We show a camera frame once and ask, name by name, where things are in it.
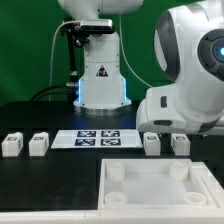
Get white L-shaped obstacle wall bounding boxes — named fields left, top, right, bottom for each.
left=193, top=162, right=224, bottom=209

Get white sheet with markers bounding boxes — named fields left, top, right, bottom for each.
left=51, top=129, right=142, bottom=149

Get white square table top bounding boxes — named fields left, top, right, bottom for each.
left=98, top=159, right=218, bottom=209

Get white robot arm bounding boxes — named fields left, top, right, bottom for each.
left=58, top=0, right=224, bottom=135

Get black base cables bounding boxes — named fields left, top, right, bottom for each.
left=28, top=81, right=81, bottom=102

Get grey camera cable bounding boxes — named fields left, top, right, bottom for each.
left=48, top=20, right=73, bottom=102

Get camera on black mount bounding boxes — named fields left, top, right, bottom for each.
left=59, top=17, right=115, bottom=82

